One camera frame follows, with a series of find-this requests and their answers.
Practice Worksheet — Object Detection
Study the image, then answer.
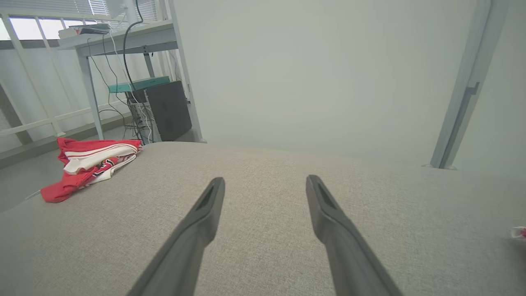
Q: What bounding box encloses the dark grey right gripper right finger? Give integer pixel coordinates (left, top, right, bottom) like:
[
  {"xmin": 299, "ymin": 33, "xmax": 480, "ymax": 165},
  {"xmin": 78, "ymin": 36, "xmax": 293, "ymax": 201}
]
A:
[{"xmin": 306, "ymin": 175, "xmax": 403, "ymax": 296}]

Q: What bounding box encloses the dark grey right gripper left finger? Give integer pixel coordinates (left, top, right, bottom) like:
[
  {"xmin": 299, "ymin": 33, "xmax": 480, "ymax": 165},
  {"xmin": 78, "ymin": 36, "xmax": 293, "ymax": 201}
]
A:
[{"xmin": 125, "ymin": 177, "xmax": 226, "ymax": 296}]

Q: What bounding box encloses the red shirt with white sleeves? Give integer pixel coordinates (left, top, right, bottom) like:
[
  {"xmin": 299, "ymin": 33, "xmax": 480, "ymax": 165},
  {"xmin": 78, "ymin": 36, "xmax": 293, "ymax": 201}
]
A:
[{"xmin": 40, "ymin": 138, "xmax": 143, "ymax": 204}]

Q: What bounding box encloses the black computer tower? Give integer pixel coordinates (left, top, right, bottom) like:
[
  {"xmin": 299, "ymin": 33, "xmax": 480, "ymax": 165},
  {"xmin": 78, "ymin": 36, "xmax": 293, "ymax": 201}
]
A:
[{"xmin": 129, "ymin": 81, "xmax": 193, "ymax": 142}]

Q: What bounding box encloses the flat teal box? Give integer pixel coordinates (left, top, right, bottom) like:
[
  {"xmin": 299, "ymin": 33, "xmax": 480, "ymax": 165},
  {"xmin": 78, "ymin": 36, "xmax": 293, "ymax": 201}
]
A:
[{"xmin": 108, "ymin": 76, "xmax": 171, "ymax": 94}]

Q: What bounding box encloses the wide white partition panel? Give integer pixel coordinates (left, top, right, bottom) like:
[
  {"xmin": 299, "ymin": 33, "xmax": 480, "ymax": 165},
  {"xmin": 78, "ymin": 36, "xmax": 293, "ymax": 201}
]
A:
[{"xmin": 173, "ymin": 0, "xmax": 480, "ymax": 166}]

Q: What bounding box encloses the white window railing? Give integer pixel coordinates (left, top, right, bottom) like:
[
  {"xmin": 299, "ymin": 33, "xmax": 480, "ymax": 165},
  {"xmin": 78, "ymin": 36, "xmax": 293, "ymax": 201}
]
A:
[{"xmin": 0, "ymin": 14, "xmax": 136, "ymax": 139}]

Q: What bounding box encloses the narrow white partition panel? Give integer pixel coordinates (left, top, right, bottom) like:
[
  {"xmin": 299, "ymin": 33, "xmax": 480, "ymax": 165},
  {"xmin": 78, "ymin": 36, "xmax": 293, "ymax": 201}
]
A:
[{"xmin": 452, "ymin": 0, "xmax": 526, "ymax": 178}]

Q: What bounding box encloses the grey metal desk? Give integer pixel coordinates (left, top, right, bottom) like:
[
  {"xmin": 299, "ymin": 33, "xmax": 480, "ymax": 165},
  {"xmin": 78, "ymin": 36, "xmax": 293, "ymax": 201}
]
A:
[{"xmin": 55, "ymin": 20, "xmax": 178, "ymax": 141}]

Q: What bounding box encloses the stack of books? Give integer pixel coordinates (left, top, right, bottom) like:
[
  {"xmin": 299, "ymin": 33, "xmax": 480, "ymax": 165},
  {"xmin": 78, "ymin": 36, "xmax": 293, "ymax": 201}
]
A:
[{"xmin": 58, "ymin": 23, "xmax": 113, "ymax": 40}]

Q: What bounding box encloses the white monitor stand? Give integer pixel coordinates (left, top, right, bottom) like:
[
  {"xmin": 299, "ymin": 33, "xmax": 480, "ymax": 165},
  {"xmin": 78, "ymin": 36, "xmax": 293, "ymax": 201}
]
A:
[{"xmin": 105, "ymin": 0, "xmax": 141, "ymax": 25}]

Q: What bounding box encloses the white window blind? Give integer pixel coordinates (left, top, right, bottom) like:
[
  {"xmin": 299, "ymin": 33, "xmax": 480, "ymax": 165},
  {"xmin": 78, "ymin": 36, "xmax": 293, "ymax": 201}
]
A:
[{"xmin": 0, "ymin": 0, "xmax": 159, "ymax": 18}]

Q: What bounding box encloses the grey single partition post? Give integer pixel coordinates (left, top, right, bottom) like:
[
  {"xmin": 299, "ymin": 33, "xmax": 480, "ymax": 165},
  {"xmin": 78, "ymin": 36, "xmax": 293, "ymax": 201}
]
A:
[{"xmin": 166, "ymin": 0, "xmax": 207, "ymax": 143}]

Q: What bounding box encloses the thin black hanging cable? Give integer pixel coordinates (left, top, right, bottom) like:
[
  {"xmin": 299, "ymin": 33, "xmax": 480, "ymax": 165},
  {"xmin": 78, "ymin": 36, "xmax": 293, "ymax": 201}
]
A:
[{"xmin": 86, "ymin": 38, "xmax": 133, "ymax": 137}]

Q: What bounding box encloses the white hanging cable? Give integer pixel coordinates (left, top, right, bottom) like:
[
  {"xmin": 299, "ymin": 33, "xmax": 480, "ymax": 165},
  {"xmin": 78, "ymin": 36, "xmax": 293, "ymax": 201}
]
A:
[{"xmin": 107, "ymin": 32, "xmax": 153, "ymax": 143}]

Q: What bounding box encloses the thick black hanging cable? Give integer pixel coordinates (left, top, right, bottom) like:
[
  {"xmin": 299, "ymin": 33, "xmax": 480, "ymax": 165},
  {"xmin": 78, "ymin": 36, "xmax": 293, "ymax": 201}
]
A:
[{"xmin": 122, "ymin": 0, "xmax": 145, "ymax": 96}]

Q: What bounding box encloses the grey double partition post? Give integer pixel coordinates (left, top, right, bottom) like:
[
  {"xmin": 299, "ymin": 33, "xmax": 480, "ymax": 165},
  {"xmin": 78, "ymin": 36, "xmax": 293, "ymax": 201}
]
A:
[{"xmin": 423, "ymin": 0, "xmax": 510, "ymax": 170}]

